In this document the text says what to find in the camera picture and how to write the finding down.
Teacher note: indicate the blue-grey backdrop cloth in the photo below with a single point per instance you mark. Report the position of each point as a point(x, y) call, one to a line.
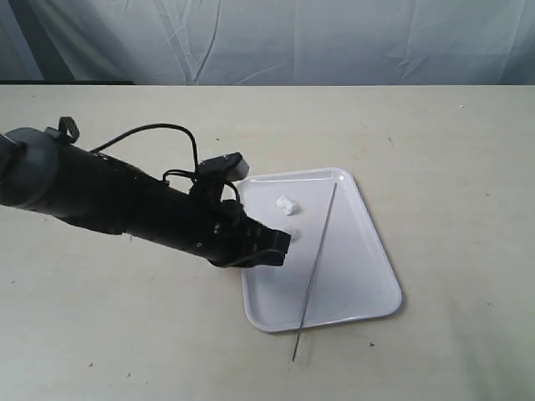
point(268, 42)

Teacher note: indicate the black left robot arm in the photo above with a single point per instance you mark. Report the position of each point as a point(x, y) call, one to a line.
point(47, 173)

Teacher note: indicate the thin metal skewer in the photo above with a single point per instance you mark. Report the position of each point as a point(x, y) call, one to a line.
point(313, 273)

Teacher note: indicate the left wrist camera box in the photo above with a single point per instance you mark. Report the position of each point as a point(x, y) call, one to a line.
point(230, 167)

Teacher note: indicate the white marshmallow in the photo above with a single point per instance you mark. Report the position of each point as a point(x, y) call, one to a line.
point(287, 205)
point(294, 233)

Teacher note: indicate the white plastic tray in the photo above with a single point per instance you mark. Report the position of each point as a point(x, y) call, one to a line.
point(355, 279)

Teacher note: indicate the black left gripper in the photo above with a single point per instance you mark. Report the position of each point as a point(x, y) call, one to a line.
point(224, 235)

